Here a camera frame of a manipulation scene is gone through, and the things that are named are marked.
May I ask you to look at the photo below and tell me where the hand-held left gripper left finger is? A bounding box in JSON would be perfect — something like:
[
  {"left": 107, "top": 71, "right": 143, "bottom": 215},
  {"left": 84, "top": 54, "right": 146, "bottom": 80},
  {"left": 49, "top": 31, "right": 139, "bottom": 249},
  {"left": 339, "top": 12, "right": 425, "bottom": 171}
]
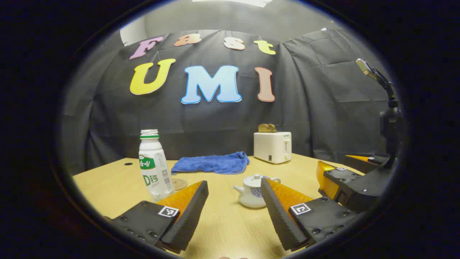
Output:
[{"left": 104, "top": 181, "right": 209, "bottom": 254}]

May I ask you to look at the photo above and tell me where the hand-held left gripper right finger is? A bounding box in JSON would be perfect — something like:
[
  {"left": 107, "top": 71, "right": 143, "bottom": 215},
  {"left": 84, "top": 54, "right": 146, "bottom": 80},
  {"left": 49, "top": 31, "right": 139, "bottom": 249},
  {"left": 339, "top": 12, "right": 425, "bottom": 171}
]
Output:
[{"left": 261, "top": 177, "right": 360, "bottom": 251}]

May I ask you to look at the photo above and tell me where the white teacup blue pattern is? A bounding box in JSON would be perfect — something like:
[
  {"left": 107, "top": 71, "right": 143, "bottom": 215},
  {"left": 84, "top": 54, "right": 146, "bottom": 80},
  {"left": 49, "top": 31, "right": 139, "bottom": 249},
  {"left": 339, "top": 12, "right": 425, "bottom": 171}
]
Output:
[{"left": 233, "top": 176, "right": 281, "bottom": 208}]

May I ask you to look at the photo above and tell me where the white water bottle green label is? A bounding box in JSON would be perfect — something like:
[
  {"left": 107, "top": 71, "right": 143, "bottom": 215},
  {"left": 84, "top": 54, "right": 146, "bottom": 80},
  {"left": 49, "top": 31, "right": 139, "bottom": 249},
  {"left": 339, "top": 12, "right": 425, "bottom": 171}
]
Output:
[{"left": 139, "top": 129, "right": 175, "bottom": 203}]

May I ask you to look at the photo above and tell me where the blue towel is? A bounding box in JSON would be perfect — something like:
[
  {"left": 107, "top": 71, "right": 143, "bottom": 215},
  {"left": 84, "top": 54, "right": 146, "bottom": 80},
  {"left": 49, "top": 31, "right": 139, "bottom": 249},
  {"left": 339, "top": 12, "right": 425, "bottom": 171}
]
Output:
[{"left": 171, "top": 151, "right": 250, "bottom": 175}]

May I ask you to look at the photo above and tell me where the white toaster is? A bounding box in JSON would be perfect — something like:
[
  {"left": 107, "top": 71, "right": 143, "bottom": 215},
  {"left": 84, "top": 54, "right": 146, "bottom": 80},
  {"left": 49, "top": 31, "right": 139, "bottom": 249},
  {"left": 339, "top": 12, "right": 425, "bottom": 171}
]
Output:
[{"left": 253, "top": 132, "right": 292, "bottom": 164}]

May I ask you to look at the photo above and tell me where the black backdrop cloth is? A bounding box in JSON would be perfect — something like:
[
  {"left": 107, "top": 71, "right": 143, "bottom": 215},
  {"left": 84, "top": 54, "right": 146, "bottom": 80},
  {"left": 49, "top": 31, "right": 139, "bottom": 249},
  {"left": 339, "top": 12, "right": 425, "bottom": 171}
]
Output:
[{"left": 59, "top": 29, "right": 396, "bottom": 177}]

